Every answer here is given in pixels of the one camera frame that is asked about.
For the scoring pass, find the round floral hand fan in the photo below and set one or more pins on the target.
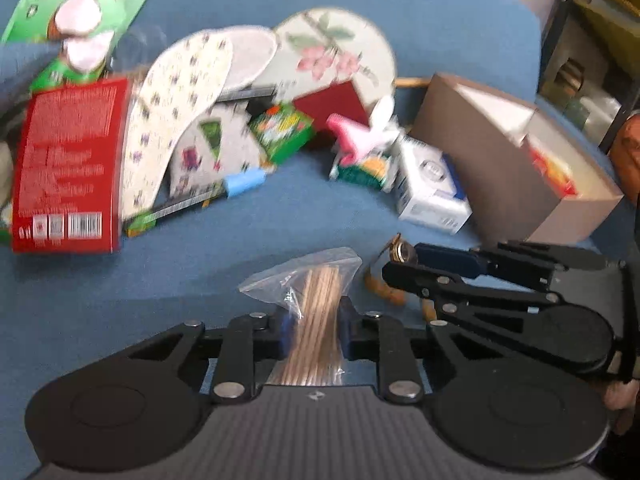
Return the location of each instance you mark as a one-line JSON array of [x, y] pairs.
[[324, 46]]

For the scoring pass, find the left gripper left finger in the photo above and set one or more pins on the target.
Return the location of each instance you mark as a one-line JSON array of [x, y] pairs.
[[226, 365]]

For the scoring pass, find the floral shoe insole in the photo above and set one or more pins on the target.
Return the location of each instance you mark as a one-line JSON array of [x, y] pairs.
[[253, 48], [184, 80]]

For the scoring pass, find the bag of wooden sticks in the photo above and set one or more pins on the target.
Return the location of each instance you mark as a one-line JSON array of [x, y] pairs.
[[310, 288]]

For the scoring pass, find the gold ring keychain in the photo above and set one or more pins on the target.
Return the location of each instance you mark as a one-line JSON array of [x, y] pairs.
[[396, 250]]

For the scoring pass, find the blue sofa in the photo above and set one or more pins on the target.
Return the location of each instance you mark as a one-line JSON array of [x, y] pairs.
[[68, 322]]

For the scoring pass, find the black metal shelf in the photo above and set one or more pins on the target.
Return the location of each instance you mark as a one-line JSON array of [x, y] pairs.
[[591, 47]]

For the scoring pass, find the green small box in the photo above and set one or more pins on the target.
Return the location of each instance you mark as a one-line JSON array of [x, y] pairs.
[[281, 131]]

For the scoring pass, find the pink white rabbit toy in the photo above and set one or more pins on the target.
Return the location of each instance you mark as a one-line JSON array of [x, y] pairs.
[[364, 154]]

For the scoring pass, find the green coconut snack bag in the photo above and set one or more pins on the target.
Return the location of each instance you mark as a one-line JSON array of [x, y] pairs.
[[85, 31]]

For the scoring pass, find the dark red small box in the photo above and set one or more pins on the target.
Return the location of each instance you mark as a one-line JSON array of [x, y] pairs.
[[342, 99]]

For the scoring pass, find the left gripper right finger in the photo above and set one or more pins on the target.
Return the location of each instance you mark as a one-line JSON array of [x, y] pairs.
[[411, 363]]

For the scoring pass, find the brown cardboard storage box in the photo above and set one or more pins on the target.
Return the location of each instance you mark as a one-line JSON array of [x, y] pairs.
[[525, 177]]

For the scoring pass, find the blue cushion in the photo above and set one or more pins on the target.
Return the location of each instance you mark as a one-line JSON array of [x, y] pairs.
[[21, 63]]

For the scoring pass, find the white blue device box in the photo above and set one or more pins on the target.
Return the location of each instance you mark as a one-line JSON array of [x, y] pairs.
[[428, 191]]

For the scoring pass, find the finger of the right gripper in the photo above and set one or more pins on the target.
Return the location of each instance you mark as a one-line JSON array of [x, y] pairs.
[[499, 292], [509, 259]]

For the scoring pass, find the orange down jacket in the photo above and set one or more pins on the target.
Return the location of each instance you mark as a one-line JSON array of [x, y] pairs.
[[625, 156]]

